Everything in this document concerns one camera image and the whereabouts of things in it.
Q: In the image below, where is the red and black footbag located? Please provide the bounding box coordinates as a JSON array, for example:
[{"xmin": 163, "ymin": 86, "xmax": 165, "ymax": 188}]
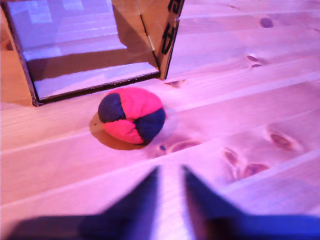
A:
[{"xmin": 97, "ymin": 86, "xmax": 167, "ymax": 145}]

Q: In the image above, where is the cardboard dice tower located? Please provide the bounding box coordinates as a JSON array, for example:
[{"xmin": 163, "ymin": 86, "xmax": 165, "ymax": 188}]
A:
[{"xmin": 0, "ymin": 0, "xmax": 186, "ymax": 108}]

